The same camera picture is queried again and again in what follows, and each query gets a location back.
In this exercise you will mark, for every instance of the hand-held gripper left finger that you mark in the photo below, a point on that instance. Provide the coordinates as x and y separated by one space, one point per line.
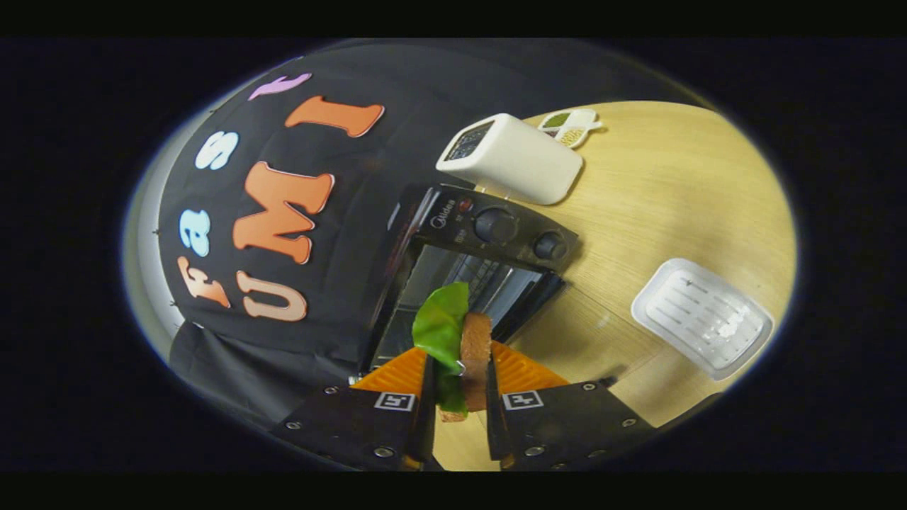
354 425

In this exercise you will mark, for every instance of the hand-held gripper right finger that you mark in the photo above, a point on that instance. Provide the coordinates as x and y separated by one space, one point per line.
560 425

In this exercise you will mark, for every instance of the bread and lettuce sandwich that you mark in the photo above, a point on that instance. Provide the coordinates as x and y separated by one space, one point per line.
475 354

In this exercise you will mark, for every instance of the black toaster oven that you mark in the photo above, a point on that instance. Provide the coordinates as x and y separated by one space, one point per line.
496 227

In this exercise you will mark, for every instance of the white slot toaster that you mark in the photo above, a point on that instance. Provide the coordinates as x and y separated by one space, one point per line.
521 163

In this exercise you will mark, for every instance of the black backdrop cloth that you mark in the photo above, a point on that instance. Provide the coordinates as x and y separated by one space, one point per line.
340 283

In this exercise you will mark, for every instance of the white plastic tray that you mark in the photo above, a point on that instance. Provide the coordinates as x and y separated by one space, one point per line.
701 319

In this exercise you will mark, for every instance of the white divided spice dish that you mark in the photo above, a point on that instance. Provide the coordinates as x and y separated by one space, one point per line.
570 127

